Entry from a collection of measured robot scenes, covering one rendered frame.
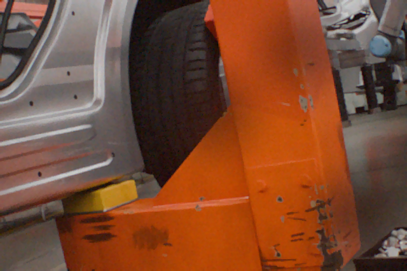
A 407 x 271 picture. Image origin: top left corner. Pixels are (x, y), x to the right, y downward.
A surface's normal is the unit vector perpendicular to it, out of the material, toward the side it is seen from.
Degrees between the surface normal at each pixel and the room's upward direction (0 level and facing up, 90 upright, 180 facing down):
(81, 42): 90
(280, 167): 90
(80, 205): 90
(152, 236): 90
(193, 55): 63
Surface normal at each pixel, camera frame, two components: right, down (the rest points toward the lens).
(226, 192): -0.49, 0.15
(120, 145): 0.85, -0.14
